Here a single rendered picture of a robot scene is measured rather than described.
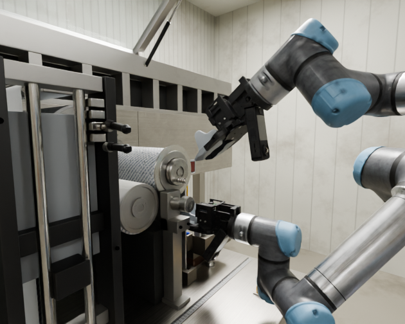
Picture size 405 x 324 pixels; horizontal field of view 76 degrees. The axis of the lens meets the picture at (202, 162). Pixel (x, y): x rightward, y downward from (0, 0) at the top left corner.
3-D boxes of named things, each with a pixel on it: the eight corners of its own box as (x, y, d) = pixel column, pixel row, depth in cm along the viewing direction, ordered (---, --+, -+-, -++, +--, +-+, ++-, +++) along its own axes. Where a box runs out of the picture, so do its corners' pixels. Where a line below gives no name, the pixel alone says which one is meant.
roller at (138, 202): (120, 240, 58) (118, 188, 57) (65, 218, 73) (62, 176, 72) (159, 224, 68) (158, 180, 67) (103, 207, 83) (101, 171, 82)
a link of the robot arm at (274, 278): (269, 319, 56) (271, 270, 54) (251, 288, 67) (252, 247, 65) (303, 315, 57) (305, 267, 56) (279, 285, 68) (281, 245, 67)
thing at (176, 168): (190, 161, 73) (186, 188, 72) (185, 161, 74) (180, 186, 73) (173, 155, 67) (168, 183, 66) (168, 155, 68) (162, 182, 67)
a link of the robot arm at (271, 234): (292, 267, 56) (294, 229, 55) (246, 253, 62) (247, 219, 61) (302, 254, 62) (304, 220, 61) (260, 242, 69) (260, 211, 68)
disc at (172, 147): (155, 204, 66) (153, 146, 64) (153, 204, 66) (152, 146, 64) (191, 192, 78) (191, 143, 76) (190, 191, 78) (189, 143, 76)
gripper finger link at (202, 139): (186, 144, 64) (213, 120, 60) (198, 164, 62) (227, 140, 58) (179, 144, 61) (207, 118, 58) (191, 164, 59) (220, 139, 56)
